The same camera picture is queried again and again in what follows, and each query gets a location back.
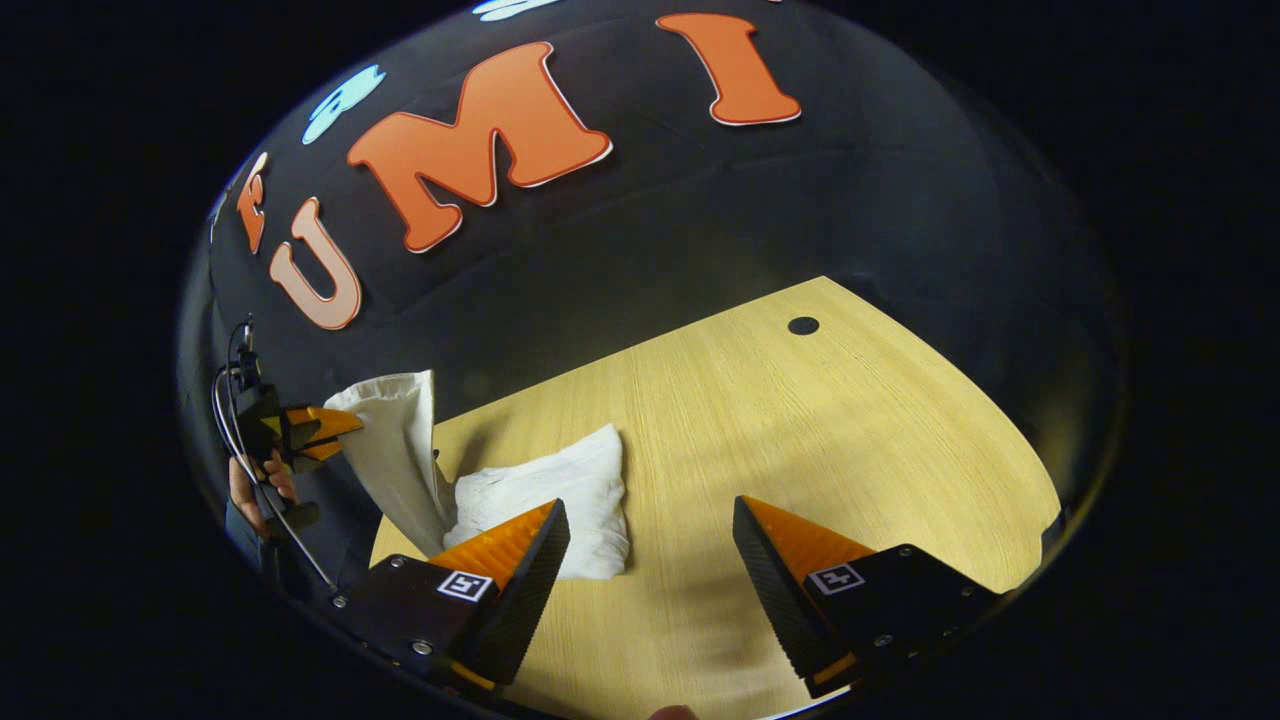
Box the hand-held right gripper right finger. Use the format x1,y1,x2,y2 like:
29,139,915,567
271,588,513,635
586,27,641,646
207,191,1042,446
732,494,1002,700

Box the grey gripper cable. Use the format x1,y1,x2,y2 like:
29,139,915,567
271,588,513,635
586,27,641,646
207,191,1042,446
211,318,339,593

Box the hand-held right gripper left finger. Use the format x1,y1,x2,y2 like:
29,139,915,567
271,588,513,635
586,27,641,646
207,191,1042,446
330,498,572,696

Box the white jeans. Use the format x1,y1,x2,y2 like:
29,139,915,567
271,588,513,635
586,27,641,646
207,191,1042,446
323,370,632,582

